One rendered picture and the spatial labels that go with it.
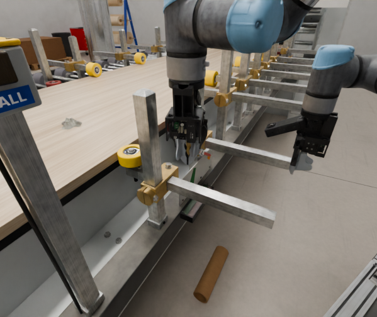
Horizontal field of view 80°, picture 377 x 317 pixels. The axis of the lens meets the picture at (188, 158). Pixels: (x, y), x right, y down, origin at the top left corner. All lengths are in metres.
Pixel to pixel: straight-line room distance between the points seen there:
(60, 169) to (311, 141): 0.67
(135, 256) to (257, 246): 1.05
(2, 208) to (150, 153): 0.33
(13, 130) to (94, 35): 4.36
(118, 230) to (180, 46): 0.62
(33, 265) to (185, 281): 0.87
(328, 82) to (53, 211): 0.61
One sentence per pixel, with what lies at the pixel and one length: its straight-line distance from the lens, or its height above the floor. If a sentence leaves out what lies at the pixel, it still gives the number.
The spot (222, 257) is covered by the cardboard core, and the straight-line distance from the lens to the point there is 1.41.
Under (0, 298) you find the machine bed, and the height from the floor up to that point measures 0.69.
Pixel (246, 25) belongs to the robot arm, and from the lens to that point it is 0.34.
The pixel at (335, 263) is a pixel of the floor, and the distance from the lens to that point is 1.70.
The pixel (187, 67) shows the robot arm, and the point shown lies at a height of 1.16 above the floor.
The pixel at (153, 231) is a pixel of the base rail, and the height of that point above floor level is 0.70.
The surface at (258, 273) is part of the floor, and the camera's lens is 1.49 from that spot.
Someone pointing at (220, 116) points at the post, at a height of 0.87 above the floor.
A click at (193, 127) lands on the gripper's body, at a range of 0.45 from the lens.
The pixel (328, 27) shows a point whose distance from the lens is 3.14.
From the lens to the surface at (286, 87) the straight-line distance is 1.19.
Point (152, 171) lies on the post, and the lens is 0.57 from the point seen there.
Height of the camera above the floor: 1.24
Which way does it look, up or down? 33 degrees down
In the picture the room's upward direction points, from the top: straight up
